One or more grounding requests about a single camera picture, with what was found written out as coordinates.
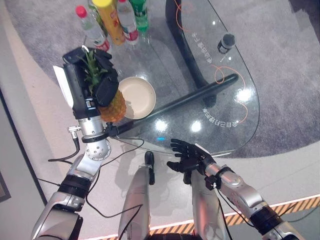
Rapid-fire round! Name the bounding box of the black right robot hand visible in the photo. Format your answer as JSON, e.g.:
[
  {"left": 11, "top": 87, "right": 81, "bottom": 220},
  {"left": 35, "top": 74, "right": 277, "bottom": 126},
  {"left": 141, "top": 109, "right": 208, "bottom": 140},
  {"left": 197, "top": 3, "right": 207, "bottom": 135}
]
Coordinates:
[{"left": 166, "top": 138, "right": 214, "bottom": 186}]

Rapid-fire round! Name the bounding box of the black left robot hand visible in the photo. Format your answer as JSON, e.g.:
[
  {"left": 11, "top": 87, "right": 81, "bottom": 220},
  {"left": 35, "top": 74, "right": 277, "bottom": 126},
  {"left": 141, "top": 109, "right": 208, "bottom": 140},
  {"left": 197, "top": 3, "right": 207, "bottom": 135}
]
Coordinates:
[{"left": 52, "top": 46, "right": 120, "bottom": 120}]

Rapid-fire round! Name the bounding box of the pineapple with green leaves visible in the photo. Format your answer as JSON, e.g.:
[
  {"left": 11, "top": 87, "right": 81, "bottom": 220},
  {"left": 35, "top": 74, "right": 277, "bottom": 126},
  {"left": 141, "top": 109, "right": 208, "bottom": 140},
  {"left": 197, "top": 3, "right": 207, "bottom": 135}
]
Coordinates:
[{"left": 76, "top": 48, "right": 127, "bottom": 124}]

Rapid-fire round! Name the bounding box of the beige round plate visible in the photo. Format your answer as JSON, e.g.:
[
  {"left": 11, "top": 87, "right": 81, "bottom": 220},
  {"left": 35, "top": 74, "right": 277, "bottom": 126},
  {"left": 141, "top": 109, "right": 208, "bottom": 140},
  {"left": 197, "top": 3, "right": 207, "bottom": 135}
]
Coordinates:
[{"left": 117, "top": 76, "right": 157, "bottom": 120}]

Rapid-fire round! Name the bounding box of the dark left robot foot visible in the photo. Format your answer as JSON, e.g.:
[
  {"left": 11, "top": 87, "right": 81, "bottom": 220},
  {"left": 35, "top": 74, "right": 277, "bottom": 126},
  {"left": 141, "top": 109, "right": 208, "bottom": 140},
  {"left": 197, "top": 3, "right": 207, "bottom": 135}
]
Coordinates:
[{"left": 144, "top": 150, "right": 156, "bottom": 186}]

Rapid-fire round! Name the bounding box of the silver right robot leg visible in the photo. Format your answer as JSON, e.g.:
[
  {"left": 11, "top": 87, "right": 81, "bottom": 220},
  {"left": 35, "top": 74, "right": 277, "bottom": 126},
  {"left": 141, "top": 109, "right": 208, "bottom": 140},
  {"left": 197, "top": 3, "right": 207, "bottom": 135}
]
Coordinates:
[{"left": 189, "top": 169, "right": 235, "bottom": 240}]

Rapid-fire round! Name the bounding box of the silver robot leg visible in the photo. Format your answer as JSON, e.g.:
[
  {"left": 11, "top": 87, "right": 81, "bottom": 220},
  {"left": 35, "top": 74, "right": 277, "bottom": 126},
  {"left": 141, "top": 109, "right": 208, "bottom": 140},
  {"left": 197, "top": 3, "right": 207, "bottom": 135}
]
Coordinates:
[
  {"left": 117, "top": 163, "right": 152, "bottom": 240},
  {"left": 189, "top": 169, "right": 235, "bottom": 240}
]

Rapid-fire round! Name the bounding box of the clear water bottle red cap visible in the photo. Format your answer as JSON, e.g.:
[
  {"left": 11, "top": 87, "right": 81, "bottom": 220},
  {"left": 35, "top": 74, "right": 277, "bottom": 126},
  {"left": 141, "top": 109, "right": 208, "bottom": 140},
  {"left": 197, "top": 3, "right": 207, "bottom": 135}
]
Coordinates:
[{"left": 75, "top": 5, "right": 111, "bottom": 53}]

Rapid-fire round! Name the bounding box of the silver left robot leg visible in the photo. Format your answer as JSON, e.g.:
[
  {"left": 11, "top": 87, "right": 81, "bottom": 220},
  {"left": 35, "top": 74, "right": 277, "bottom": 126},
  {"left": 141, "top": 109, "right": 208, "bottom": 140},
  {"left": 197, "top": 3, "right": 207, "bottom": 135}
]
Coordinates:
[{"left": 117, "top": 163, "right": 152, "bottom": 240}]

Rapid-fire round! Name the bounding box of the yellow cylindrical snack can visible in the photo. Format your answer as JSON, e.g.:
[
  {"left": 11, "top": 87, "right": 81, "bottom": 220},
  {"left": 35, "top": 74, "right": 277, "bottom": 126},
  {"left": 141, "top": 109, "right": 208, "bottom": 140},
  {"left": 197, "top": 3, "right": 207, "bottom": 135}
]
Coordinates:
[{"left": 91, "top": 0, "right": 127, "bottom": 47}]

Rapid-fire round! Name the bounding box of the clear bottle green label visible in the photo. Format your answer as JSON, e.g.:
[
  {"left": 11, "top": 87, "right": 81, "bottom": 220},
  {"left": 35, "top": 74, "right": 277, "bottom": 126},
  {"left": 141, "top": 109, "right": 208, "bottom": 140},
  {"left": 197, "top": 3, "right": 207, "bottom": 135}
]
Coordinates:
[{"left": 87, "top": 0, "right": 109, "bottom": 37}]

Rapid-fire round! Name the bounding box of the clear water bottle red label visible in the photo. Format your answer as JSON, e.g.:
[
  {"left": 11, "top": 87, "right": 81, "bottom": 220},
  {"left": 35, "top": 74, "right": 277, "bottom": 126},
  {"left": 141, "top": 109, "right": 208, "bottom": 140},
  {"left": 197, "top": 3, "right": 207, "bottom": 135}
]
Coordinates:
[{"left": 116, "top": 0, "right": 139, "bottom": 46}]

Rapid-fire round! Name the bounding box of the black robot torso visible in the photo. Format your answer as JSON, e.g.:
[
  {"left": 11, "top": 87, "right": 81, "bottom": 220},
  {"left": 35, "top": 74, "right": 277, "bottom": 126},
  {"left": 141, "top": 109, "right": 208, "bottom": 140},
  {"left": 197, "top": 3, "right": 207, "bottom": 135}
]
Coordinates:
[{"left": 149, "top": 232, "right": 199, "bottom": 240}]

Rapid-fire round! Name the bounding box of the green plastic soda bottle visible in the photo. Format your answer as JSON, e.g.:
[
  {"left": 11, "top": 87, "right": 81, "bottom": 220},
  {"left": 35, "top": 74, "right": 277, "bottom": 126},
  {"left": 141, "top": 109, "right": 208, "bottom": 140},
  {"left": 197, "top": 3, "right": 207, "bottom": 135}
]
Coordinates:
[{"left": 128, "top": 0, "right": 152, "bottom": 33}]

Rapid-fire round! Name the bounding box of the black table base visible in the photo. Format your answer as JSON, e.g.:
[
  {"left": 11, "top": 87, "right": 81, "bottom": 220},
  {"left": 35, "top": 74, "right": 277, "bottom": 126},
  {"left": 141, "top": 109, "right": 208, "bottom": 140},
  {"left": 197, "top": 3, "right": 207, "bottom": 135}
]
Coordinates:
[{"left": 106, "top": 0, "right": 240, "bottom": 138}]

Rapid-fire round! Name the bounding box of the small black jar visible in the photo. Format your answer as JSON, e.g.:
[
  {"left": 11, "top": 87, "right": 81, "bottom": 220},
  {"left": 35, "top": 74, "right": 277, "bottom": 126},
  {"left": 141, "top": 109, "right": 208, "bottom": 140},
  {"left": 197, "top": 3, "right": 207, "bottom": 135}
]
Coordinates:
[{"left": 217, "top": 32, "right": 237, "bottom": 54}]

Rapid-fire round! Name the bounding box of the orange black hazard stripe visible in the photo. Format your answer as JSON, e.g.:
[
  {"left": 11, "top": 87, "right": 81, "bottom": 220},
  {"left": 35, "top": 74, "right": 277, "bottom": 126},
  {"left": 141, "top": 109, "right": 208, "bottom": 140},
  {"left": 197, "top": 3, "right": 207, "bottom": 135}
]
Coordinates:
[{"left": 147, "top": 196, "right": 320, "bottom": 233}]

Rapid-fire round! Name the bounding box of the dark framed board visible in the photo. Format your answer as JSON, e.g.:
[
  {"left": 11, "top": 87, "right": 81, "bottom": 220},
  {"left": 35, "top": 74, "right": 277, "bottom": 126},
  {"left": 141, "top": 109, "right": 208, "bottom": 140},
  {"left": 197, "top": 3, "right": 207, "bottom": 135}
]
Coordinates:
[{"left": 0, "top": 169, "right": 12, "bottom": 203}]

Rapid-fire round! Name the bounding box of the grey carpet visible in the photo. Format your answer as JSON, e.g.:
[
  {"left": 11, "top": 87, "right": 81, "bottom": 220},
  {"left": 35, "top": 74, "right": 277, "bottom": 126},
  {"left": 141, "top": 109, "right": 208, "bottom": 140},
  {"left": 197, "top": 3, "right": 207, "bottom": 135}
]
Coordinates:
[{"left": 4, "top": 0, "right": 320, "bottom": 160}]

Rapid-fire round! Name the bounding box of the thin orange cable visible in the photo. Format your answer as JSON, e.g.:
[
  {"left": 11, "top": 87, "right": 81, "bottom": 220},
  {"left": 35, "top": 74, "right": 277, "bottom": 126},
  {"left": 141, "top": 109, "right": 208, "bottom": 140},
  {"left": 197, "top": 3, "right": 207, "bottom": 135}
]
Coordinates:
[{"left": 174, "top": 0, "right": 249, "bottom": 126}]

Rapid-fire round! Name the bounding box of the black cable on floor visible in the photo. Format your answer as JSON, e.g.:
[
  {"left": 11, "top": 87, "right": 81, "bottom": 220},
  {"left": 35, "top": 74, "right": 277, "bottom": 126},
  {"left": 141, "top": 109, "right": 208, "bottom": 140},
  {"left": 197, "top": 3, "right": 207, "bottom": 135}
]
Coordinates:
[{"left": 37, "top": 138, "right": 145, "bottom": 219}]

